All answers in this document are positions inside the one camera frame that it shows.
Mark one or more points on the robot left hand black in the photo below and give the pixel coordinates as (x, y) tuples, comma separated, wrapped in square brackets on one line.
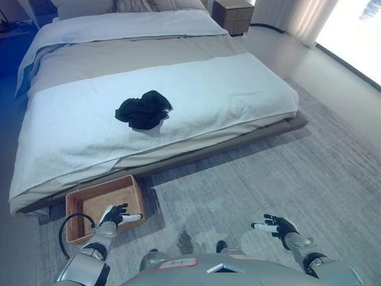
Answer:
[(114, 215)]

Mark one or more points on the robot right hand black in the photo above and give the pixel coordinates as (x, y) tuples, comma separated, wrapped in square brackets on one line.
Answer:
[(284, 228)]

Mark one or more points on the black clothes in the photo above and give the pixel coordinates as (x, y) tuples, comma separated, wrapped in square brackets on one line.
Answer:
[(143, 111)]

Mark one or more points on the robot left arm silver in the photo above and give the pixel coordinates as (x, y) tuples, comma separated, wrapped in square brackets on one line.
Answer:
[(84, 262)]

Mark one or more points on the robot right arm silver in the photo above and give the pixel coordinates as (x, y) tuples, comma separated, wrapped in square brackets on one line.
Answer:
[(324, 263)]

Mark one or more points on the brown woven basket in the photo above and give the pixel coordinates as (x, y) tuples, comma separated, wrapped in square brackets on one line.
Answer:
[(102, 201)]

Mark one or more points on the white bed with blanket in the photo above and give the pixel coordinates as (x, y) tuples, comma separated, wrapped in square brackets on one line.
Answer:
[(89, 125)]

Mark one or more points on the white bed sheet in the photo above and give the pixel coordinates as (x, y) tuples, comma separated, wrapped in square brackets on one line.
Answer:
[(125, 25)]

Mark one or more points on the grey striped rug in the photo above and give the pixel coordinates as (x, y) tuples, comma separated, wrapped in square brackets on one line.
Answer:
[(282, 172)]

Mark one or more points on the robot left leg silver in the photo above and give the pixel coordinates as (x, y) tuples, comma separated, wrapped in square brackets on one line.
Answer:
[(153, 259)]

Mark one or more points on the robot leg silver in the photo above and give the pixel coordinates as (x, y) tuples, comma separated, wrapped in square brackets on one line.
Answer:
[(221, 246), (153, 259)]

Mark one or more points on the robot right leg silver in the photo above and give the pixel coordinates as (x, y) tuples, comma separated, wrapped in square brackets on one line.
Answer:
[(221, 246)]

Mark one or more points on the robot torso grey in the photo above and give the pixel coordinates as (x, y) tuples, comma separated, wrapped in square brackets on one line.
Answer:
[(190, 274)]

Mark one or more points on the bright window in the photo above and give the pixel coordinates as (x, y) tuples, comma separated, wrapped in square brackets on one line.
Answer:
[(354, 32)]

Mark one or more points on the white pillow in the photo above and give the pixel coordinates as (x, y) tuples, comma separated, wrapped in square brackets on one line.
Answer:
[(86, 7)]

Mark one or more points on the white curtain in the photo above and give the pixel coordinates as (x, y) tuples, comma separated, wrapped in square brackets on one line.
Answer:
[(294, 18)]

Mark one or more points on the beige cushion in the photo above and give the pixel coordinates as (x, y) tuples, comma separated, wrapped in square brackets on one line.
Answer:
[(134, 5)]

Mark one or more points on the brown wooden nightstand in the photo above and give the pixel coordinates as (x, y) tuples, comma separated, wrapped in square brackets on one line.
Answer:
[(233, 15)]

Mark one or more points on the brown bed frame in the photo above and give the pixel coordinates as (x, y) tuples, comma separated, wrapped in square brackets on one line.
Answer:
[(238, 140)]

